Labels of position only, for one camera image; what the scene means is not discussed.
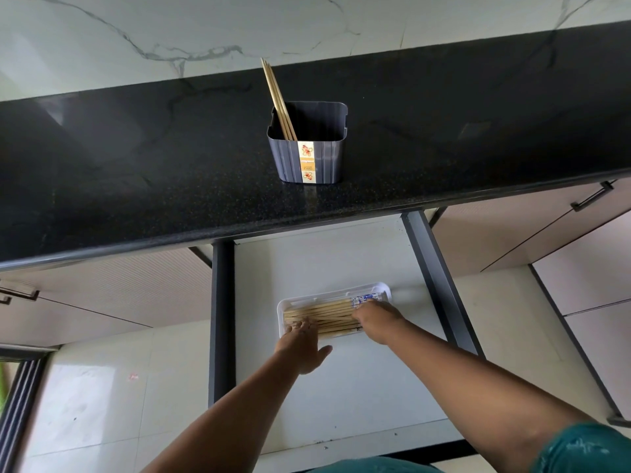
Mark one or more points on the person's right hand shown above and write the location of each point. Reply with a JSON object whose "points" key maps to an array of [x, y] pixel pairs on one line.
{"points": [[380, 322]]}

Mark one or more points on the person's left hand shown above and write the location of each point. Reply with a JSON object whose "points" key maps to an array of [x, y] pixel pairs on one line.
{"points": [[301, 350]]}

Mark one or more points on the person's right fingers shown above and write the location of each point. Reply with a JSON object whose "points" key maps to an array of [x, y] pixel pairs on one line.
{"points": [[366, 311]]}

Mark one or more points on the person's left thumb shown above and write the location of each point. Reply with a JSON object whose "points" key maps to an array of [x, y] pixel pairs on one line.
{"points": [[324, 353]]}

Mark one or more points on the pile of wooden chopsticks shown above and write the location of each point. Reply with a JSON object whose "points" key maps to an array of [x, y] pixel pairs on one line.
{"points": [[330, 316]]}

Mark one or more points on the person's left forearm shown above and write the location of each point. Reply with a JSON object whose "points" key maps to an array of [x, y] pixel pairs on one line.
{"points": [[231, 418]]}

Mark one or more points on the person's right forearm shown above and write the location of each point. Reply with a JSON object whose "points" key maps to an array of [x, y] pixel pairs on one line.
{"points": [[473, 389]]}

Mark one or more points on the open grey white drawer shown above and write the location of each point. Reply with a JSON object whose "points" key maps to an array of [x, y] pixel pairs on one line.
{"points": [[345, 394]]}

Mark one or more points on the white plastic tray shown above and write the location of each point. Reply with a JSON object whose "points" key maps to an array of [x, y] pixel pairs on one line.
{"points": [[296, 306]]}

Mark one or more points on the grey ribbed chopstick holder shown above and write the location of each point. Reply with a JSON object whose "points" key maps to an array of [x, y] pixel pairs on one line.
{"points": [[320, 160]]}

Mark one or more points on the beige cabinet front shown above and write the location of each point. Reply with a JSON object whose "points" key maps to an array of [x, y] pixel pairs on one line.
{"points": [[113, 290], [507, 231]]}

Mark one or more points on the wooden chopstick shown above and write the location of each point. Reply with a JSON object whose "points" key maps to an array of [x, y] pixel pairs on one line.
{"points": [[282, 105], [274, 96]]}

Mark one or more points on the pale pink cabinet unit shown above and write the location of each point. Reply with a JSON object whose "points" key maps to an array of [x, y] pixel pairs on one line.
{"points": [[591, 315]]}

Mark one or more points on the teal patterned shirt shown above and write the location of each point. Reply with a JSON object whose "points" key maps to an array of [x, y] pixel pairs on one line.
{"points": [[584, 450]]}

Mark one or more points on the dark sliding door frame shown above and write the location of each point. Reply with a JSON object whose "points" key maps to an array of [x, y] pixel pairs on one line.
{"points": [[22, 403]]}

